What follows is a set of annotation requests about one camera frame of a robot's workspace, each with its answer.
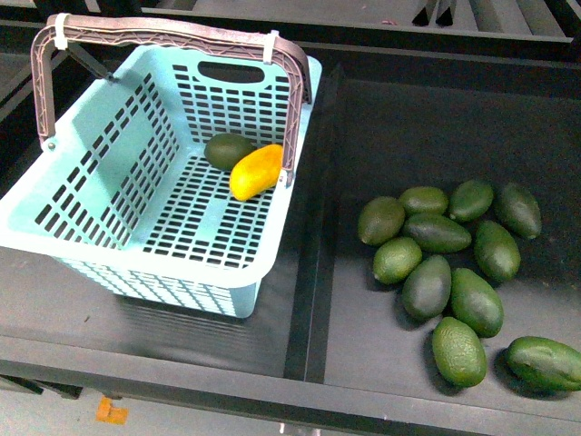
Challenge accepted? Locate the yellow mango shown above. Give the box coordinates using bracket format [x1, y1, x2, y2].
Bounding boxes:
[230, 144, 283, 202]

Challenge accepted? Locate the green avocado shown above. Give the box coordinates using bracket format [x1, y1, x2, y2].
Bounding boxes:
[431, 317, 487, 388]
[493, 183, 542, 240]
[450, 268, 504, 338]
[204, 133, 256, 171]
[474, 220, 521, 282]
[358, 196, 406, 246]
[399, 186, 448, 216]
[448, 180, 494, 223]
[402, 255, 451, 321]
[372, 237, 423, 284]
[401, 213, 472, 253]
[506, 336, 580, 391]

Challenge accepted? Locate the light blue plastic basket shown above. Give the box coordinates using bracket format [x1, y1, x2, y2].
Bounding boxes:
[1, 45, 312, 318]

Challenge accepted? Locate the brown basket handle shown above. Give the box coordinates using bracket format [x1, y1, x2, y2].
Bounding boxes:
[30, 13, 313, 188]

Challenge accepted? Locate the yellow floor tape marker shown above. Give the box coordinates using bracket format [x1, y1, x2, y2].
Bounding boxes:
[95, 396, 129, 425]

